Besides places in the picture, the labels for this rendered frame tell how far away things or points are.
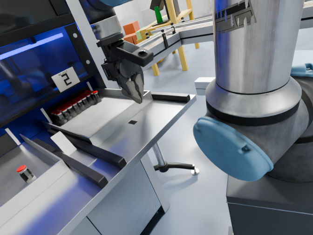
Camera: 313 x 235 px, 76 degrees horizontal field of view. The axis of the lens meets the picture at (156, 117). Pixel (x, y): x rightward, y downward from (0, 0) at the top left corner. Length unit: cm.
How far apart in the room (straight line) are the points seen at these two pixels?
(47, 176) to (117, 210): 61
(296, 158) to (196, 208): 102
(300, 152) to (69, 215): 44
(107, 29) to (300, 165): 52
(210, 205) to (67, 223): 108
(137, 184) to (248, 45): 99
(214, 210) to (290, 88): 117
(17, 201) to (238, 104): 47
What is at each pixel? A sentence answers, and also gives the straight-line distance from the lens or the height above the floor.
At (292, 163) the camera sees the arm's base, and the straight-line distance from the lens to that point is 46.
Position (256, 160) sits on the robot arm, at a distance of 27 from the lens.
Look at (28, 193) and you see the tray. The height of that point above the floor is 90.
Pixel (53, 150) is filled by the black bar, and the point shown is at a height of 90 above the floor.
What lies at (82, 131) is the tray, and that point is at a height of 88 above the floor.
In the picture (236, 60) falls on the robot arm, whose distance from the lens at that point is 23.
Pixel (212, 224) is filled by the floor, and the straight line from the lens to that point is 134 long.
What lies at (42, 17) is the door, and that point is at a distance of 81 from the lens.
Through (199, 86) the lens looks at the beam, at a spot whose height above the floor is 51.
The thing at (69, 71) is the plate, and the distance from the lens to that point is 80.
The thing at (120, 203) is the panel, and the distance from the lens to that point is 109.
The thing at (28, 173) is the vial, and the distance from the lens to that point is 58.
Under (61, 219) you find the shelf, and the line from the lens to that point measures 45.
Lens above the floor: 116
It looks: 29 degrees down
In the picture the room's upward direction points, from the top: 20 degrees counter-clockwise
